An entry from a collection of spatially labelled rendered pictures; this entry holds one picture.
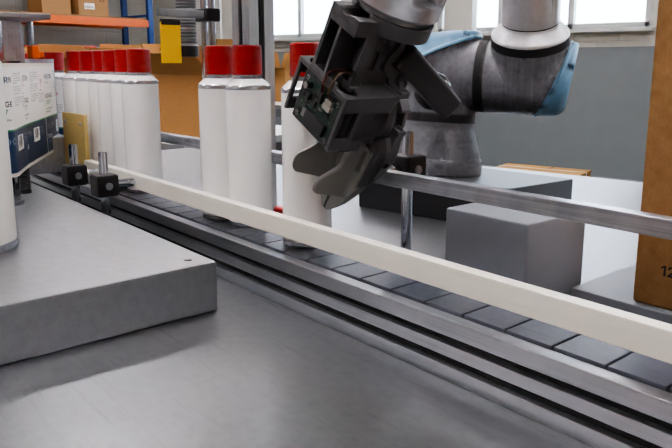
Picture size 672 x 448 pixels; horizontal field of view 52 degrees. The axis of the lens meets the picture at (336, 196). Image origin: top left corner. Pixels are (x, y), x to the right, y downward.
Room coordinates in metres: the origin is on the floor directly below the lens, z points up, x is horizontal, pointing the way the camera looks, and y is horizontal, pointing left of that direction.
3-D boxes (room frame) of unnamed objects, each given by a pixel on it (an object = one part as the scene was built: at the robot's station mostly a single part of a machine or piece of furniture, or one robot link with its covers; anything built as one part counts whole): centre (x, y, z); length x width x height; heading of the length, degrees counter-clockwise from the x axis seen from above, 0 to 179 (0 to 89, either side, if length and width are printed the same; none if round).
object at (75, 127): (1.13, 0.43, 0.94); 0.10 x 0.01 x 0.09; 40
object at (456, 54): (1.16, -0.19, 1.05); 0.13 x 0.12 x 0.14; 68
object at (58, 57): (1.29, 0.52, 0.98); 0.05 x 0.05 x 0.20
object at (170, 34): (0.96, 0.23, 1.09); 0.03 x 0.01 x 0.06; 130
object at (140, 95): (1.00, 0.28, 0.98); 0.05 x 0.05 x 0.20
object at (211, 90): (0.83, 0.14, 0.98); 0.05 x 0.05 x 0.20
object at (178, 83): (2.82, 0.53, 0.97); 0.51 x 0.42 x 0.37; 146
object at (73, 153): (1.00, 0.37, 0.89); 0.06 x 0.03 x 0.12; 130
